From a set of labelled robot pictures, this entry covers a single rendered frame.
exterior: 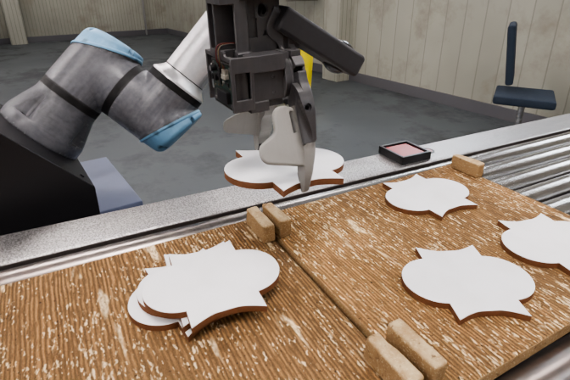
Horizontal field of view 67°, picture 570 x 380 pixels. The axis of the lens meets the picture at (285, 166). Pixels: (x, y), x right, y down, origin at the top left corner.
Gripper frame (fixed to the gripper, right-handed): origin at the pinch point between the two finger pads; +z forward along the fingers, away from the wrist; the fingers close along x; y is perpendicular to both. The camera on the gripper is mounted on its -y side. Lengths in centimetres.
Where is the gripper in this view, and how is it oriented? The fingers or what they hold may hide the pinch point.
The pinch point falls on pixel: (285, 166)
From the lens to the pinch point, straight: 50.6
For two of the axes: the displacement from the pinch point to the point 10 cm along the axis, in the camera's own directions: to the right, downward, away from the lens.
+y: -8.8, 2.2, -4.2
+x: 4.7, 3.5, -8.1
